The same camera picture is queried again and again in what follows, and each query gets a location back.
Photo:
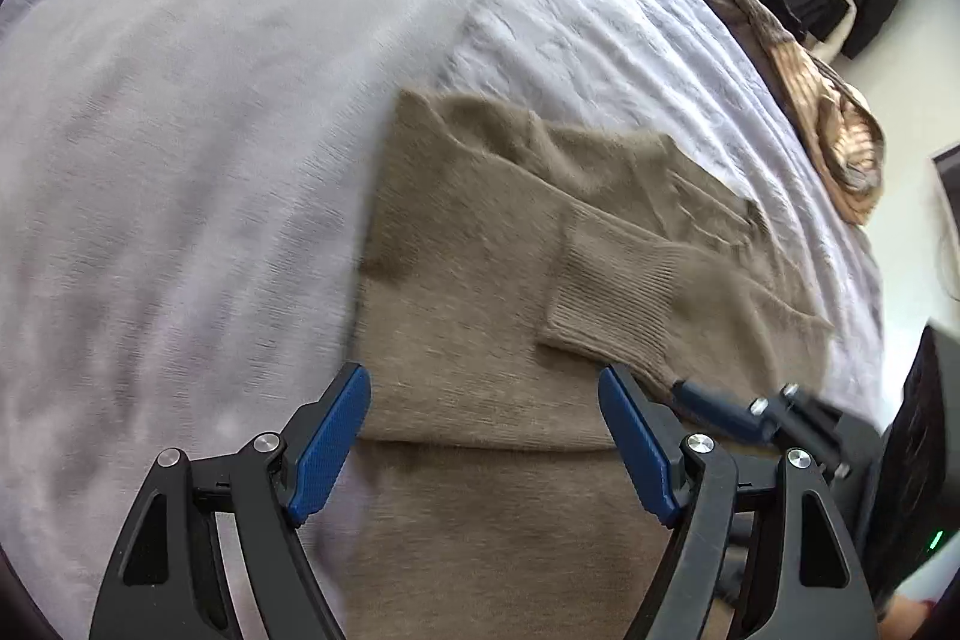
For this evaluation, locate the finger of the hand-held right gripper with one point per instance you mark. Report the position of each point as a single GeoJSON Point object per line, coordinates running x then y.
{"type": "Point", "coordinates": [720, 411]}

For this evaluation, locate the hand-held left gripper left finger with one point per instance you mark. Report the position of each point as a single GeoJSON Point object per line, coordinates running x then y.
{"type": "Point", "coordinates": [334, 430]}

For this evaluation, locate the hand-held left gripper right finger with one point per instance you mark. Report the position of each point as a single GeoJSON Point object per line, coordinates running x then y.
{"type": "Point", "coordinates": [634, 437]}

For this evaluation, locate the brown knit sweater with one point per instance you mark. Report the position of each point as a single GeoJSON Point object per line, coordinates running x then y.
{"type": "Point", "coordinates": [465, 280]}

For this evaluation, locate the lavender embossed blanket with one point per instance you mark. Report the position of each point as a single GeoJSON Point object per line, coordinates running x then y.
{"type": "Point", "coordinates": [187, 160]}

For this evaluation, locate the brown striped garment pile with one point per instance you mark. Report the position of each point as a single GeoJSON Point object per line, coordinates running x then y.
{"type": "Point", "coordinates": [817, 85]}

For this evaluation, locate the black garment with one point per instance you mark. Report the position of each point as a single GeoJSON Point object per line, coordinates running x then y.
{"type": "Point", "coordinates": [772, 3]}

